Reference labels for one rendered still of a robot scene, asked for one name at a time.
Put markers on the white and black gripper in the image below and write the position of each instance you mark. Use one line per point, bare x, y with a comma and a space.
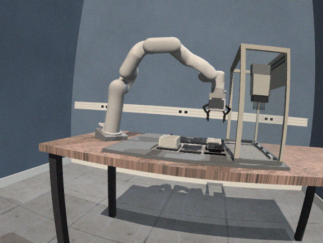
216, 105

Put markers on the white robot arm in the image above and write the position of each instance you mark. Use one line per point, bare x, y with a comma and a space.
129, 72

